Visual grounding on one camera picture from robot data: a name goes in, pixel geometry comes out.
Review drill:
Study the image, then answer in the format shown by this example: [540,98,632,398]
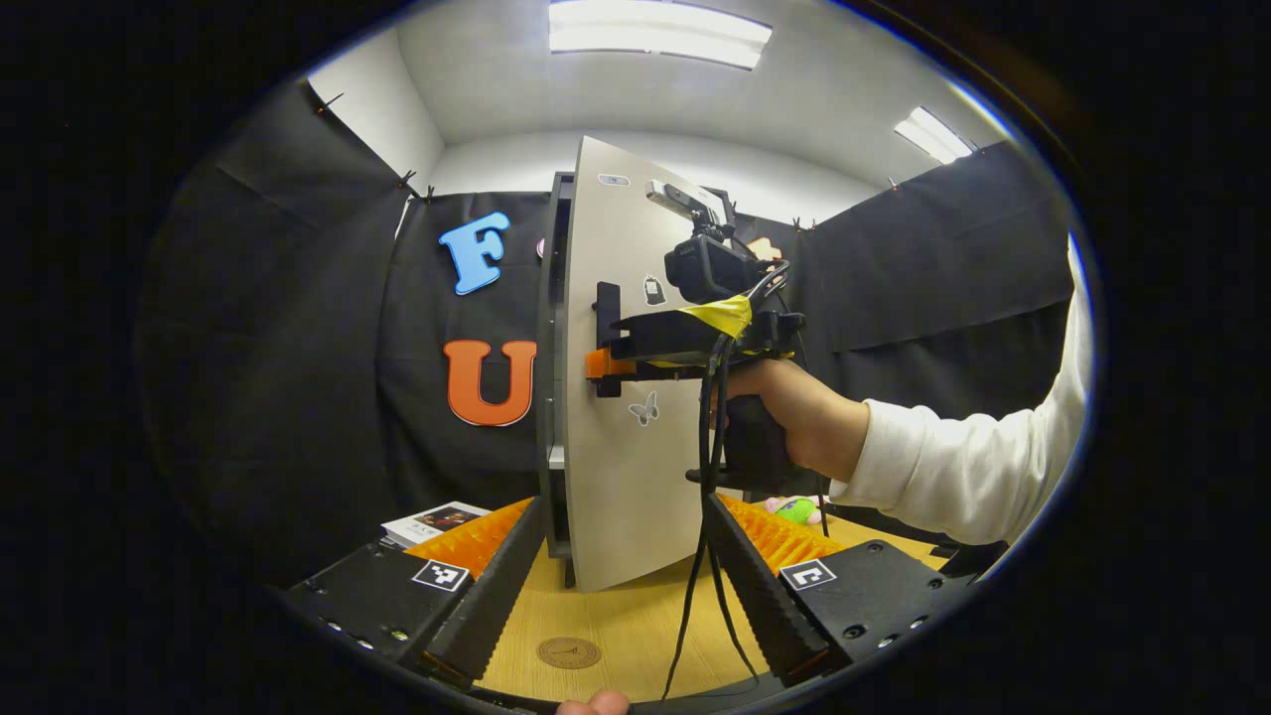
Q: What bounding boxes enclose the large ceiling light panel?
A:
[548,0,774,71]

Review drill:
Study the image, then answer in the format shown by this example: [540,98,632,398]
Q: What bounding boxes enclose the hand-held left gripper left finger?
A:
[283,495,549,691]

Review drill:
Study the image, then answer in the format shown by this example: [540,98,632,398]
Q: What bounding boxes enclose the black cable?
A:
[700,338,766,691]
[660,333,736,701]

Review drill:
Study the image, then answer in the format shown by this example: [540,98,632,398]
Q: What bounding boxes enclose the small ceiling light panel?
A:
[894,106,976,166]

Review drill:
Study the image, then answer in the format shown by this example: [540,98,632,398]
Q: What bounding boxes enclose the white cover book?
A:
[380,501,493,550]

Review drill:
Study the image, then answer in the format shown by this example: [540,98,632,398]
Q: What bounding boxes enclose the black backdrop cloth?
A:
[139,79,1078,557]

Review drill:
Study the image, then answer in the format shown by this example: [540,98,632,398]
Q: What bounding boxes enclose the round brown coaster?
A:
[537,637,603,670]

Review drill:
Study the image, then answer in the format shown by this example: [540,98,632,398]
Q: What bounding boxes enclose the green and pink plush toy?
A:
[765,495,825,527]

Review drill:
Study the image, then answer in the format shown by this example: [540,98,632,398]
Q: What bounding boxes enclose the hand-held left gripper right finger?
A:
[703,492,979,688]

